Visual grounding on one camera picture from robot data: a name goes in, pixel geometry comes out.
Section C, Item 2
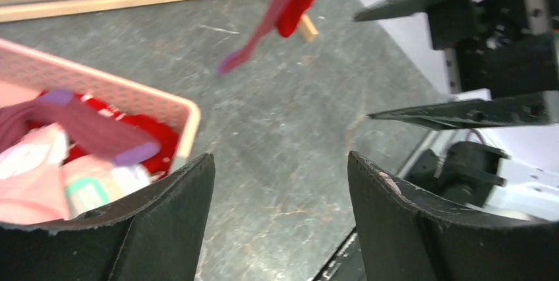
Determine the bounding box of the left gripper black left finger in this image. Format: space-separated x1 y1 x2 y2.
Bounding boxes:
1 153 216 281

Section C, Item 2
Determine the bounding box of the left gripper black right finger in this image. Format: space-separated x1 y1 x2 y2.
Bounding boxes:
347 151 558 280

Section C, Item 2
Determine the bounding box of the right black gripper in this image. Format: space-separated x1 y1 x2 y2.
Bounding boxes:
353 0 558 130

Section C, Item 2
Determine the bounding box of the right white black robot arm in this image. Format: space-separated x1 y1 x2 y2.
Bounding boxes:
354 0 558 221

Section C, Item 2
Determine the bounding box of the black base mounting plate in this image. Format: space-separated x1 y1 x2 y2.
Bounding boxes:
309 227 367 281

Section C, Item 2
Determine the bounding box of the pink green patterned sock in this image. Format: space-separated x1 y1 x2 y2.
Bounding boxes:
1 124 152 225

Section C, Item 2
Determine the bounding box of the pink perforated plastic basket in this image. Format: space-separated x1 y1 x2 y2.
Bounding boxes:
1 40 201 172

